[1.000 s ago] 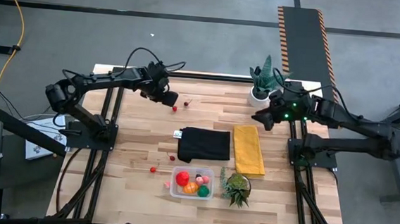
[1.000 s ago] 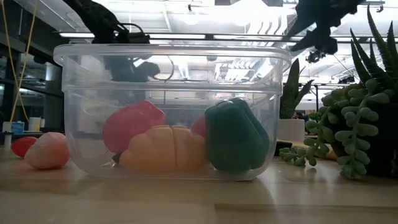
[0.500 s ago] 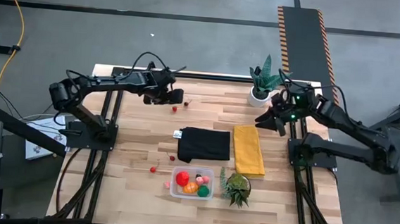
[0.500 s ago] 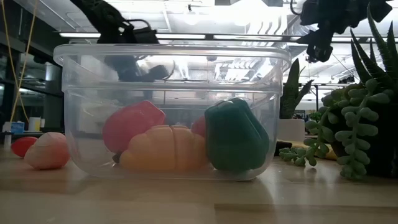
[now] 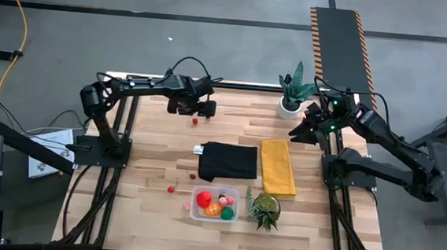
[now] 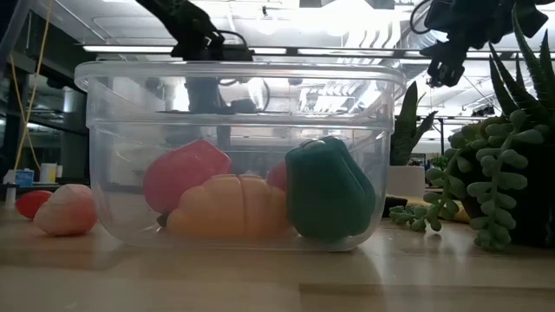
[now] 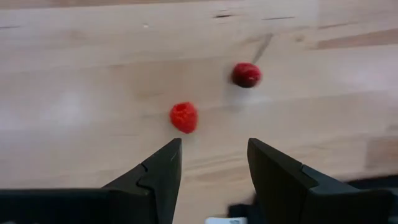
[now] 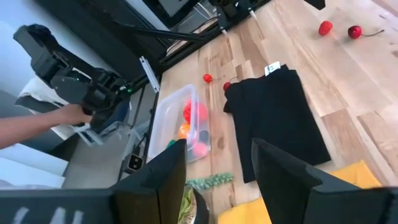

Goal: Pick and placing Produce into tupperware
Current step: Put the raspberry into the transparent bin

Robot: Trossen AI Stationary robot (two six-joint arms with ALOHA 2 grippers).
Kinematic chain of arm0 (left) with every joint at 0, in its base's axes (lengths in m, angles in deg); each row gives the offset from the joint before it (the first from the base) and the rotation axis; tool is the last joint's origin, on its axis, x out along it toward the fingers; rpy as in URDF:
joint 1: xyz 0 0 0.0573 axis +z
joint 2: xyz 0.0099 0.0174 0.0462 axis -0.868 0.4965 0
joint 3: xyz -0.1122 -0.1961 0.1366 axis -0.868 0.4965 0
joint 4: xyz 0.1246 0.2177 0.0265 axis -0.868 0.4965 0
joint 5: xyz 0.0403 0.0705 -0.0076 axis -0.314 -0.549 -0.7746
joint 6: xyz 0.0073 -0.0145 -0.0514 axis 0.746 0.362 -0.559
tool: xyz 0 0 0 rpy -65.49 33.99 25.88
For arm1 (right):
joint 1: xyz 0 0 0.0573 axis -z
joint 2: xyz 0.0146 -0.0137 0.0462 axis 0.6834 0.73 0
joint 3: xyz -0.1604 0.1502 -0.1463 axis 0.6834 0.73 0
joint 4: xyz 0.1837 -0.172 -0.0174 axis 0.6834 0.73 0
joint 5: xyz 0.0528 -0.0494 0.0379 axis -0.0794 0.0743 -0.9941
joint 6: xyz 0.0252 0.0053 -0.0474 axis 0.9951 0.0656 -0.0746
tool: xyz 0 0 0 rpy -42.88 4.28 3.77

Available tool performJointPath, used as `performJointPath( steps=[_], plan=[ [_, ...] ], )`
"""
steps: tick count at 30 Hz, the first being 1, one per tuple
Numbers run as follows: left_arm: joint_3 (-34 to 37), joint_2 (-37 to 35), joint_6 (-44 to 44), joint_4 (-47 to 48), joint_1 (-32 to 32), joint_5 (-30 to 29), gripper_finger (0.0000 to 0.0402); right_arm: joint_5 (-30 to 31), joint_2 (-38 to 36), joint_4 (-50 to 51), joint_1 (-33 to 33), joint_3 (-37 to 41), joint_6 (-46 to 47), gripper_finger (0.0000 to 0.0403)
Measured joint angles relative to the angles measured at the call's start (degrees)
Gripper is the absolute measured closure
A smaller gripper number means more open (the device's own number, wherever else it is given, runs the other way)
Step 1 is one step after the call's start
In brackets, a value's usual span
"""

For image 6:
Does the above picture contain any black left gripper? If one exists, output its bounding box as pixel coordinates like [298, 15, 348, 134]
[185, 76, 260, 151]

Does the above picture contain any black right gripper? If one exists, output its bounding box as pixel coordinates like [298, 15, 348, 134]
[420, 37, 470, 88]

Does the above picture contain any red toy bell pepper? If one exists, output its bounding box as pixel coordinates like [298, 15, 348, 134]
[142, 138, 232, 229]

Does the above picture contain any pink toy peach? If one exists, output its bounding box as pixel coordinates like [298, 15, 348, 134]
[33, 183, 99, 237]
[264, 160, 288, 192]

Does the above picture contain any orange toy pumpkin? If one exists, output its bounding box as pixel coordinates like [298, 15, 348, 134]
[166, 172, 291, 240]

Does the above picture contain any clear plastic tupperware container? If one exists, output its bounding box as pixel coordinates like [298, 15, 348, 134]
[73, 59, 408, 253]

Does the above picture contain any green toy bell pepper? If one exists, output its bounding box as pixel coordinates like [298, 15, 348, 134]
[284, 135, 377, 244]

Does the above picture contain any red toy cherry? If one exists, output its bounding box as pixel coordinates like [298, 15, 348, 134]
[16, 189, 53, 220]

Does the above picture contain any succulent plant in dark pot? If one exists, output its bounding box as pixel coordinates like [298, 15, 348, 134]
[388, 6, 555, 251]

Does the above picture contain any snake plant in white pot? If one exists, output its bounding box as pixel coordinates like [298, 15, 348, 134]
[387, 80, 439, 199]

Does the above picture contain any yellow folded cloth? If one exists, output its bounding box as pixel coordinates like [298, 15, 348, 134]
[407, 195, 473, 224]

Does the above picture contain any white cup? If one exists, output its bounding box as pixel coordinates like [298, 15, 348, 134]
[39, 163, 57, 184]

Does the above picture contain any blue box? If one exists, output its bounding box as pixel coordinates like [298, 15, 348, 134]
[15, 169, 36, 188]

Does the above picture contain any yellow cable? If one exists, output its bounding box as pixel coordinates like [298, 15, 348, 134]
[8, 0, 56, 171]

